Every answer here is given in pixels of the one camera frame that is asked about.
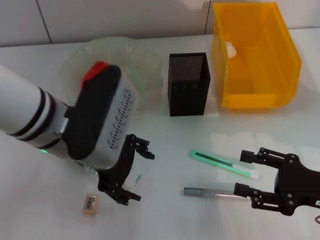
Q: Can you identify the green utility knife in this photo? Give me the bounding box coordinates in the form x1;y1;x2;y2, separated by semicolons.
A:
189;149;261;180

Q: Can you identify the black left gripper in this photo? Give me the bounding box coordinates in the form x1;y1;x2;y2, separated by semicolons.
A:
97;133;156;207

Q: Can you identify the grey marker pen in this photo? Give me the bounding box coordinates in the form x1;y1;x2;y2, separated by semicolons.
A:
183;186;251;201

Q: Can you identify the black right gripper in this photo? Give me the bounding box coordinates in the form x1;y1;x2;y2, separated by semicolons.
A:
234;147;320;216

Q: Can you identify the white paper ball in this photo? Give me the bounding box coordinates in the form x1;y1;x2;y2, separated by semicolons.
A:
224;41;238;59

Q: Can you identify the tan eraser with barcode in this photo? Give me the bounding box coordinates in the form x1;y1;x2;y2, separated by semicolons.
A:
81;193;99;215

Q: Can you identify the black mesh pen holder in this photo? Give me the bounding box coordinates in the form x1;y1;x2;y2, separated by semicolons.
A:
167;52;212;117

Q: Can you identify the pale green glass fruit plate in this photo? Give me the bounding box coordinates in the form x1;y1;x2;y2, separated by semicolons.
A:
58;36;165;121

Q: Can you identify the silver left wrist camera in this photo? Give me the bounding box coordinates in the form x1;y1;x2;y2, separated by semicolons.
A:
59;63;137;171

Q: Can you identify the red-orange fruit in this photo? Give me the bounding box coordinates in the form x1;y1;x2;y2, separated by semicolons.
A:
81;60;111;88

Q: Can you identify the yellow plastic bin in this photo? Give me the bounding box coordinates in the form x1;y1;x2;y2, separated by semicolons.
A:
211;1;303;110

